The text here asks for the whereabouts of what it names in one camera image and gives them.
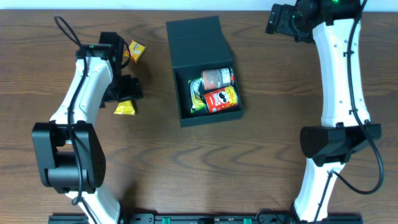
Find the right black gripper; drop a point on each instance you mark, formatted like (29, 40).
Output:
(275, 18)

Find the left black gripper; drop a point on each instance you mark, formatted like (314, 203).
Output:
(130, 89)

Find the yellow snack packet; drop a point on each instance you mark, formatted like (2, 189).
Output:
(125, 108)

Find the green snack packet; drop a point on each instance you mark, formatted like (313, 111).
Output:
(196, 102)

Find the silver Pringles can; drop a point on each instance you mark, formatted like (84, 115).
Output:
(217, 78)

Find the red Pringles can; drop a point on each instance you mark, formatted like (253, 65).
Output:
(221, 99)

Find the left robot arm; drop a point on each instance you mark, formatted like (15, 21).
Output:
(69, 156)

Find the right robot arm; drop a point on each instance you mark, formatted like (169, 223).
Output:
(345, 128)

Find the orange-yellow snack packet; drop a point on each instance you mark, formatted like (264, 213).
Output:
(135, 51)

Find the black open gift box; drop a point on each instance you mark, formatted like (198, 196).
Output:
(196, 45)

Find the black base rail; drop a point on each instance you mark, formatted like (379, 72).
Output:
(263, 218)

